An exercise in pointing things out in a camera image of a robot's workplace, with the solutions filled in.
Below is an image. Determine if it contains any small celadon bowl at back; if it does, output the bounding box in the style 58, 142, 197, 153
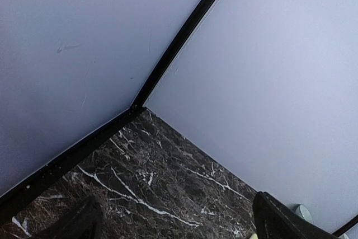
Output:
289, 204, 314, 224

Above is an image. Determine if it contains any black enclosure corner post left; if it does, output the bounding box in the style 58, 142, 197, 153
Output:
1, 0, 216, 224

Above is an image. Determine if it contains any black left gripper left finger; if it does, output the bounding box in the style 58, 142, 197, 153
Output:
33, 195, 103, 238

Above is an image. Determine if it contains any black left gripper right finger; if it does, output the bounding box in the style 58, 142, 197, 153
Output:
252, 191, 335, 239

